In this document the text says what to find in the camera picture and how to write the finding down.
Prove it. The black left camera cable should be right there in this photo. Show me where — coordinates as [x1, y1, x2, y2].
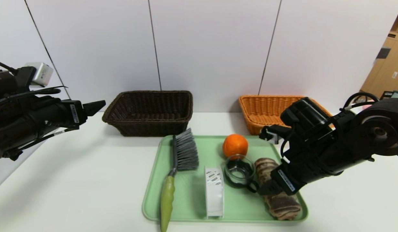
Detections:
[0, 59, 18, 75]

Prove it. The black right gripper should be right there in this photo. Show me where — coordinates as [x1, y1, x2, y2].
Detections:
[257, 155, 325, 196]

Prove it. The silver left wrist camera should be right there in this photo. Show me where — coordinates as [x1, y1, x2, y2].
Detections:
[24, 62, 54, 88]

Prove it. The wooden cabinet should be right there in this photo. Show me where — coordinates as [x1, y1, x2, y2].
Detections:
[360, 0, 398, 97]

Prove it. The brown striped bread roll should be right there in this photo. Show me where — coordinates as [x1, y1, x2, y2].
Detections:
[254, 157, 301, 221]

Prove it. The orange wicker basket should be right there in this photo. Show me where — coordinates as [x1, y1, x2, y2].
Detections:
[239, 95, 333, 136]

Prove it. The glass cup with black holder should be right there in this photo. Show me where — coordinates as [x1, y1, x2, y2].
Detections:
[224, 154, 260, 194]

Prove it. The grey brush with green handle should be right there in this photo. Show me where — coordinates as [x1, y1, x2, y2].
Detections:
[160, 128, 199, 232]

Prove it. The dark grey wall box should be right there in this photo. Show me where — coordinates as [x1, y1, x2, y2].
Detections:
[375, 47, 390, 60]

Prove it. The light green plastic tray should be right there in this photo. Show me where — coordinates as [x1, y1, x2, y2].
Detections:
[142, 135, 308, 223]

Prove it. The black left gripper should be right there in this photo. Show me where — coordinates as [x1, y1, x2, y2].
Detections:
[27, 100, 106, 130]

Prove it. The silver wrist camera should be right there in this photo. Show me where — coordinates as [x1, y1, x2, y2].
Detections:
[259, 126, 280, 144]
[24, 62, 54, 88]

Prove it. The dark brown wicker basket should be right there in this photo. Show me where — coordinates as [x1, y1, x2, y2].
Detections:
[102, 90, 194, 137]

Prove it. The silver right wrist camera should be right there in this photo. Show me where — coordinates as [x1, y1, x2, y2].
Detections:
[259, 126, 280, 144]

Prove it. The white round plastic container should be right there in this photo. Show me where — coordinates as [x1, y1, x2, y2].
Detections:
[204, 166, 224, 219]

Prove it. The orange fruit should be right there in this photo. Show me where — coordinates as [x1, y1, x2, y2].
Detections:
[222, 134, 249, 159]

